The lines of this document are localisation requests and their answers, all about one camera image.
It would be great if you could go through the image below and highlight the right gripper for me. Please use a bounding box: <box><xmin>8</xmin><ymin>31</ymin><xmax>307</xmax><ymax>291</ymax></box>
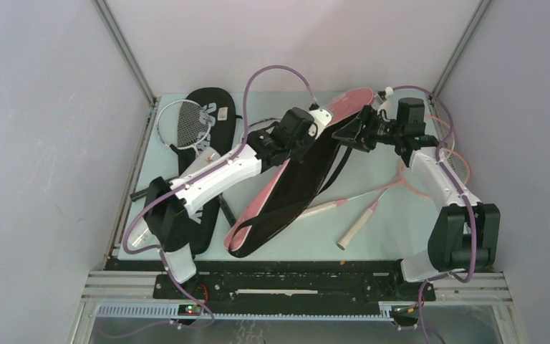
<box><xmin>332</xmin><ymin>105</ymin><xmax>403</xmax><ymax>153</ymax></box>

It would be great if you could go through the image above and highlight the pink sport racket bag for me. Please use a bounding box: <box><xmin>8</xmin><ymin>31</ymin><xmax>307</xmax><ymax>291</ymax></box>
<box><xmin>223</xmin><ymin>87</ymin><xmax>375</xmax><ymax>258</ymax></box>

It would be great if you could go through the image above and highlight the white shuttlecock tube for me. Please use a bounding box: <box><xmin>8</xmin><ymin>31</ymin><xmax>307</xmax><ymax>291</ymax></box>
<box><xmin>126</xmin><ymin>147</ymin><xmax>221</xmax><ymax>251</ymax></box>

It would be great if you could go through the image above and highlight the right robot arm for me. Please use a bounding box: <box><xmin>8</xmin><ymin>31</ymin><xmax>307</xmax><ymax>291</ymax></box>
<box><xmin>332</xmin><ymin>97</ymin><xmax>501</xmax><ymax>300</ymax></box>

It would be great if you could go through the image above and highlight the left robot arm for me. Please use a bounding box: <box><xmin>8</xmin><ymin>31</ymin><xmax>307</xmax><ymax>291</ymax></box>
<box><xmin>145</xmin><ymin>107</ymin><xmax>333</xmax><ymax>299</ymax></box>

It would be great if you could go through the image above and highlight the black racket bag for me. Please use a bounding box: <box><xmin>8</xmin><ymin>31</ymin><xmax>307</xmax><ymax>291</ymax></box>
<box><xmin>186</xmin><ymin>87</ymin><xmax>237</xmax><ymax>254</ymax></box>

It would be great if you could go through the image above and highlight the white racket under pink bag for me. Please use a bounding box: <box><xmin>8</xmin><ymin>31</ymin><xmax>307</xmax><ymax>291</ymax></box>
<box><xmin>129</xmin><ymin>118</ymin><xmax>286</xmax><ymax>203</ymax></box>

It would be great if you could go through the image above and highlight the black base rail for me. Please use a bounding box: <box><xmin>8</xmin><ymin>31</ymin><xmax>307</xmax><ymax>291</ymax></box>
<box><xmin>109</xmin><ymin>258</ymin><xmax>438</xmax><ymax>319</ymax></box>

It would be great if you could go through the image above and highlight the left aluminium frame post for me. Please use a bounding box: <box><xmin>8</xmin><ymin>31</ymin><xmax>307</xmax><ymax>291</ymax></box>
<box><xmin>92</xmin><ymin>0</ymin><xmax>158</xmax><ymax>261</ymax></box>

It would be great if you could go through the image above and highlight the aluminium frame post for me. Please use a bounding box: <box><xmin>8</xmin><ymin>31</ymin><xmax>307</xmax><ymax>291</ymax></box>
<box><xmin>432</xmin><ymin>0</ymin><xmax>495</xmax><ymax>96</ymax></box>
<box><xmin>92</xmin><ymin>0</ymin><xmax>158</xmax><ymax>261</ymax></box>

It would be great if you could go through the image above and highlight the right aluminium frame post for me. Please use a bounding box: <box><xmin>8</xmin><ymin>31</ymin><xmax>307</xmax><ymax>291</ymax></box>
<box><xmin>432</xmin><ymin>0</ymin><xmax>495</xmax><ymax>96</ymax></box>

